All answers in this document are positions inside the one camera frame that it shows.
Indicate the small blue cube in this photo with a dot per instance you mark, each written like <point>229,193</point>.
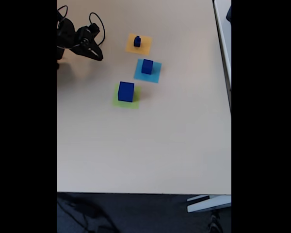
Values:
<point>136,42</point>

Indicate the medium blue cube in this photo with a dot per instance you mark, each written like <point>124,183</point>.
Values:
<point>147,66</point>

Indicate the orange paper square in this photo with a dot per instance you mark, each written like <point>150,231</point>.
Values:
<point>145,47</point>

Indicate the green paper square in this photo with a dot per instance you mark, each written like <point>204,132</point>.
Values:
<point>116,103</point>

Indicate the light blue paper square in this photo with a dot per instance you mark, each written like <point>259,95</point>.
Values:
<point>156,75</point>

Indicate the large blue cube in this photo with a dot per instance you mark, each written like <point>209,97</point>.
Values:
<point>125,92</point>

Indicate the white neighbouring table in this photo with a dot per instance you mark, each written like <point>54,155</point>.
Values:
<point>223,36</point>

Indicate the dark blue object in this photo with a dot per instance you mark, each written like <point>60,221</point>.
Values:
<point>229,14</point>

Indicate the white table foot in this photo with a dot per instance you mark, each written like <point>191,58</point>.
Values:
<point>208,204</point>

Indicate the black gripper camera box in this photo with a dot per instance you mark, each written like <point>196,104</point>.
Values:
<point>94,28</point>

